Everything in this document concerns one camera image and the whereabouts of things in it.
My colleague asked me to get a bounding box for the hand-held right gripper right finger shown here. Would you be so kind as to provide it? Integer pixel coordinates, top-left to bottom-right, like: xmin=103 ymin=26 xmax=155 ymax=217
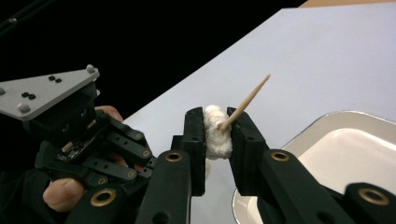
xmin=226 ymin=106 xmax=356 ymax=224

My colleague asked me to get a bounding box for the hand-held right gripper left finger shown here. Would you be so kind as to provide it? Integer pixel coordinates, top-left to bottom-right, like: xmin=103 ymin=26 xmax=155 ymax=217
xmin=134 ymin=106 xmax=207 ymax=224

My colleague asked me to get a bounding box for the white marshmallow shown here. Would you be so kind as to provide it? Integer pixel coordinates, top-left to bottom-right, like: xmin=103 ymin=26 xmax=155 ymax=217
xmin=203 ymin=105 xmax=233 ymax=161

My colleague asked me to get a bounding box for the white square tray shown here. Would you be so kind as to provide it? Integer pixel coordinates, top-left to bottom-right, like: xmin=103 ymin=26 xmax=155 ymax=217
xmin=232 ymin=110 xmax=396 ymax=224

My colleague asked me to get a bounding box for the wooden skewer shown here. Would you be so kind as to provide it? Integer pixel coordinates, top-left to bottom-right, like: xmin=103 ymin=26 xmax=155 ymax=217
xmin=217 ymin=74 xmax=272 ymax=134

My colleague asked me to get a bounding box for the wooden table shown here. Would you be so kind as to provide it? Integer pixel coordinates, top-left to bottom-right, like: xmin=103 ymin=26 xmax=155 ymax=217
xmin=298 ymin=0 xmax=396 ymax=9

